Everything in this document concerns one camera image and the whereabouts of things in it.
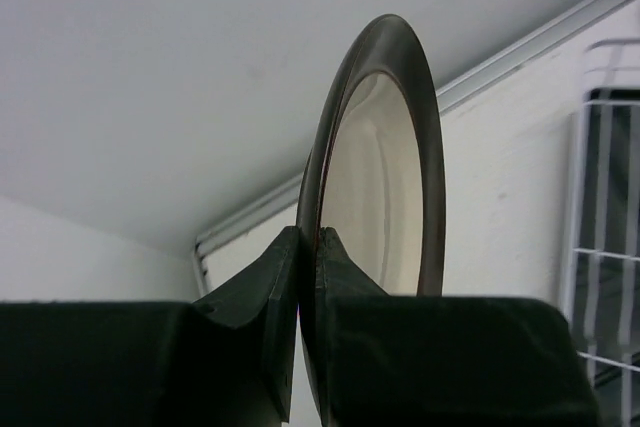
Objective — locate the dark rimmed cream plate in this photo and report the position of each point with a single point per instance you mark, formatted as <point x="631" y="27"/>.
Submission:
<point x="376" y="177"/>

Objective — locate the white wire dish rack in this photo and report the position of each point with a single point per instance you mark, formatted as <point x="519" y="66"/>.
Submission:
<point x="610" y="63"/>

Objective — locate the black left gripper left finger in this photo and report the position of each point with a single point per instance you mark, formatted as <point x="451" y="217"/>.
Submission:
<point x="224" y="360"/>

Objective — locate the black drip tray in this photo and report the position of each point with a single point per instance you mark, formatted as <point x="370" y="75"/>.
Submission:
<point x="605" y="315"/>

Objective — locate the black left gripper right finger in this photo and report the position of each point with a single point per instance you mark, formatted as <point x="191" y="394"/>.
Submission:
<point x="385" y="360"/>

